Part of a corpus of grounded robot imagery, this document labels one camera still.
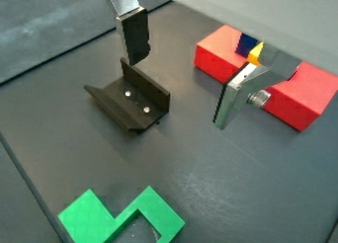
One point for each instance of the black L-shaped fixture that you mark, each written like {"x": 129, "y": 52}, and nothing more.
{"x": 134, "y": 100}

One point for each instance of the dark blue peg left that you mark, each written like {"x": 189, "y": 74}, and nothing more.
{"x": 245, "y": 45}

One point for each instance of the green U-shaped block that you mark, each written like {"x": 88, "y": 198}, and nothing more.
{"x": 90, "y": 223}

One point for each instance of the yellow long bar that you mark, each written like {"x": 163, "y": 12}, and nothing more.
{"x": 255, "y": 53}

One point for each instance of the red base board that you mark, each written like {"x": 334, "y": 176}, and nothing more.
{"x": 298, "y": 99}

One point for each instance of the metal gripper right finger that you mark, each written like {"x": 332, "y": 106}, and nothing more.
{"x": 249, "y": 82}

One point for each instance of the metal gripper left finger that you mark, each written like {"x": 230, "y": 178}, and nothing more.
{"x": 133, "y": 27}

